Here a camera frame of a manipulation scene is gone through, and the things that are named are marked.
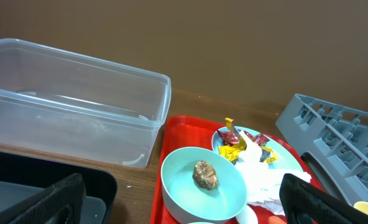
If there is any white plastic spoon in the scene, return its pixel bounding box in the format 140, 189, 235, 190
235, 205, 259, 224

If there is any red snack wrapper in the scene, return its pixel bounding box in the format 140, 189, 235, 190
217, 131, 270, 146

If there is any orange carrot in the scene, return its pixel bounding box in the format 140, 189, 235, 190
268, 216, 287, 224

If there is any grey dishwasher rack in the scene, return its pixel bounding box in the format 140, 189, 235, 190
276, 94, 368, 205

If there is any clear plastic bin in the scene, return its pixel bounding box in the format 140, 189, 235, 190
0, 39, 172, 168

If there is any black waste tray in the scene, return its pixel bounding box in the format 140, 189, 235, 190
0, 152, 117, 223

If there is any white napkin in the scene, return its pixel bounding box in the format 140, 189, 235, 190
235, 131, 311, 215

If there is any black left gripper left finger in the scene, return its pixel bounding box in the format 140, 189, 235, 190
0, 173, 86, 224

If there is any red serving tray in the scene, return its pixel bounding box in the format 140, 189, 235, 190
150, 115, 322, 224

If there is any yellow snack wrapper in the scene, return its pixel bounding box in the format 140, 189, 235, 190
218, 118, 278, 164

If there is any brown mushroom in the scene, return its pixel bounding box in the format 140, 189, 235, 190
192, 161, 218, 190

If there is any green bowl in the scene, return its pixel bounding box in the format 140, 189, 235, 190
160, 147, 247, 223

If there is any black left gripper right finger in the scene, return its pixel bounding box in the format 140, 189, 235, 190
279, 174, 368, 224

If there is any light blue plate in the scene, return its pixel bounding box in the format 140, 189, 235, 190
211, 131, 303, 171

